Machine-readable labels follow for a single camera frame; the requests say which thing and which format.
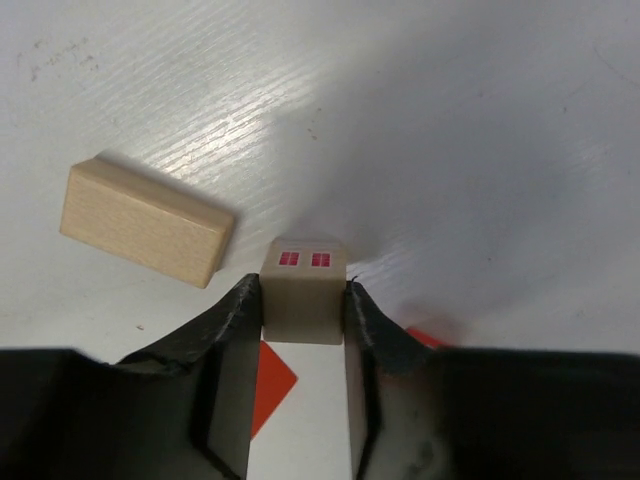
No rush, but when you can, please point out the natural wood flat block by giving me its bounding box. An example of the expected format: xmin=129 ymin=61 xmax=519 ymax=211
xmin=60 ymin=158 xmax=234 ymax=289

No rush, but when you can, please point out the red cube block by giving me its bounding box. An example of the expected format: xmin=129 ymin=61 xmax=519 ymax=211
xmin=406 ymin=327 xmax=449 ymax=349

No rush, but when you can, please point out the red wedge block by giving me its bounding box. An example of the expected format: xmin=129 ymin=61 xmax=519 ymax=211
xmin=251 ymin=341 xmax=298 ymax=439

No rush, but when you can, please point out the natural wood cube with windows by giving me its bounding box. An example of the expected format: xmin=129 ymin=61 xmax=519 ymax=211
xmin=259 ymin=237 xmax=347 ymax=345

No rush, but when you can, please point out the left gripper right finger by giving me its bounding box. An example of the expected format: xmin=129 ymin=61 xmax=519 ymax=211
xmin=343 ymin=281 xmax=639 ymax=479

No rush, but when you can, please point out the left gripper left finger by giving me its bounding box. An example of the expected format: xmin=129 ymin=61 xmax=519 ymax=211
xmin=1 ymin=274 xmax=262 ymax=479

